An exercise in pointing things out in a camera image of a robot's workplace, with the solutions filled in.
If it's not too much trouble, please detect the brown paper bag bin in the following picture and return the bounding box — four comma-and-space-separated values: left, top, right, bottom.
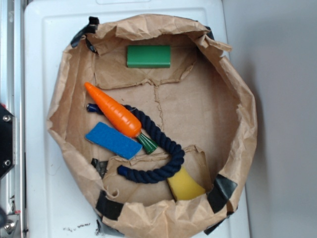
47, 14, 258, 238

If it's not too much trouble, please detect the blue sponge pad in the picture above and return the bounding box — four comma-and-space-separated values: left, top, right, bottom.
85, 122, 143, 160

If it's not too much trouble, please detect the orange toy carrot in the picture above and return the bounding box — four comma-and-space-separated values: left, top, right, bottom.
84, 82, 158, 154

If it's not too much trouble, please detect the dark blue rope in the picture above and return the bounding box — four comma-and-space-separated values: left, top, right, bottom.
86, 103, 186, 184

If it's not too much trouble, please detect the green wooden block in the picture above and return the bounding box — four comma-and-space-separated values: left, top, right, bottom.
127, 45, 171, 68

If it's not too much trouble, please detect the white plastic tray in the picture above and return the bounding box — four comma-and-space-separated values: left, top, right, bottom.
24, 0, 256, 238

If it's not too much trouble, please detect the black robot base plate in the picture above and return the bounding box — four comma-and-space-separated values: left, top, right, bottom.
0, 103, 15, 179

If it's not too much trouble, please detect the silver metal rail frame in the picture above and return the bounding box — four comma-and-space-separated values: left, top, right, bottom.
0, 0, 28, 238

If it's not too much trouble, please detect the yellow sponge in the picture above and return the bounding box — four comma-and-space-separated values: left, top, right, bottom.
167, 166, 206, 201

